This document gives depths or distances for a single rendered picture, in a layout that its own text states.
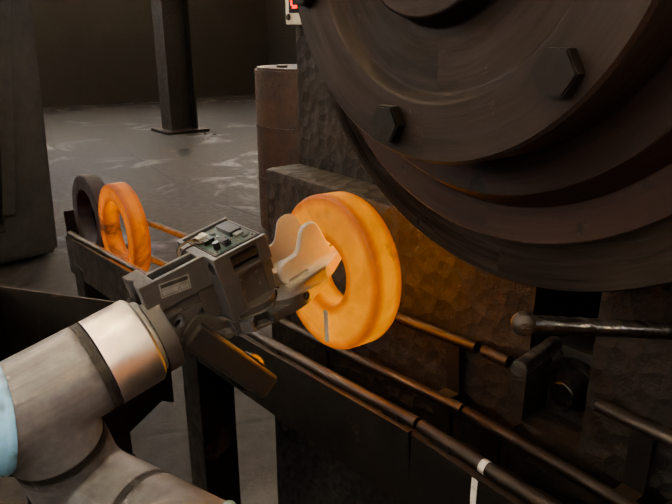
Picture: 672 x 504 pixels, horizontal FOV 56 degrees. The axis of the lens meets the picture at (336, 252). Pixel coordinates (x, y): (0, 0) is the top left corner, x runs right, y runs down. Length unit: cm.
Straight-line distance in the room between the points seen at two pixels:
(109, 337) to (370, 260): 23
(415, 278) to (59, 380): 37
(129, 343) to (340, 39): 27
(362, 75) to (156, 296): 24
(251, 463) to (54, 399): 126
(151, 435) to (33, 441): 138
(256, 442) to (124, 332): 131
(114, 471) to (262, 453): 123
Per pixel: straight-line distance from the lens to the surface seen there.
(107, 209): 132
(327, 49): 46
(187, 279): 53
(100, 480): 55
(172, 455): 180
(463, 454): 57
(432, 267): 66
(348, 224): 59
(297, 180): 83
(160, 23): 730
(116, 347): 51
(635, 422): 56
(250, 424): 188
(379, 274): 57
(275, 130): 334
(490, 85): 36
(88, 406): 52
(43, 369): 51
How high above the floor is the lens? 105
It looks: 19 degrees down
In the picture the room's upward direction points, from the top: straight up
